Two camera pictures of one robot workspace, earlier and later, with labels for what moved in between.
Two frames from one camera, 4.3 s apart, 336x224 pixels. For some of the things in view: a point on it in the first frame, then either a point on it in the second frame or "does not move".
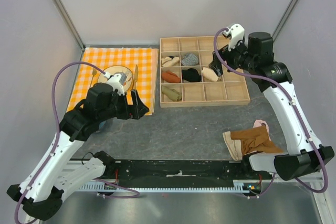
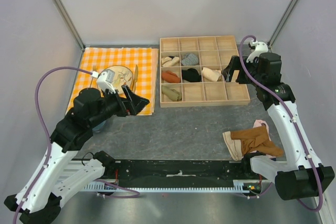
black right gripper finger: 216,65 → 233,65
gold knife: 136,76 does not move
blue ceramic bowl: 101,124 does not move
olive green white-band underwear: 171,94 does not move
